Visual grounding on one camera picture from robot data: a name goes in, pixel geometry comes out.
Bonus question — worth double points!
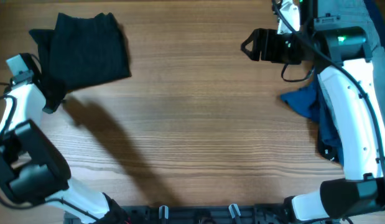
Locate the black shorts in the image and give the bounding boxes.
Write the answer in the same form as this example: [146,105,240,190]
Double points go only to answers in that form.
[29,13,131,91]

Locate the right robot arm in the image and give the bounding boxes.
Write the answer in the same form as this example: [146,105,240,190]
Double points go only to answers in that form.
[241,1,385,223]

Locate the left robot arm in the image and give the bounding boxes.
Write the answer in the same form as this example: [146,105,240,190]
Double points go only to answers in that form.
[0,53,131,223]

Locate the dark blue garment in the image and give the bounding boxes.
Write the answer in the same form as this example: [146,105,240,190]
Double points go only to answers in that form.
[281,5,385,165]

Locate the light blue denim shorts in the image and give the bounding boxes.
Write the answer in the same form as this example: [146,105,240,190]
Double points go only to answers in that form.
[317,0,385,125]

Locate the left white rail clip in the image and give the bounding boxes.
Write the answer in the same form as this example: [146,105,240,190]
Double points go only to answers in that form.
[159,205,169,224]

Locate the white rail clip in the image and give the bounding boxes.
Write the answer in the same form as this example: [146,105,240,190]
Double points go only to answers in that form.
[228,203,242,224]
[159,205,169,224]

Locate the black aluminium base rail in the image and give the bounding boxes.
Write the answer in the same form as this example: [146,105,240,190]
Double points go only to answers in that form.
[63,202,292,224]

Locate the right white rail clip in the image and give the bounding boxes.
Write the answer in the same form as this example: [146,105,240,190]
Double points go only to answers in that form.
[228,203,242,224]

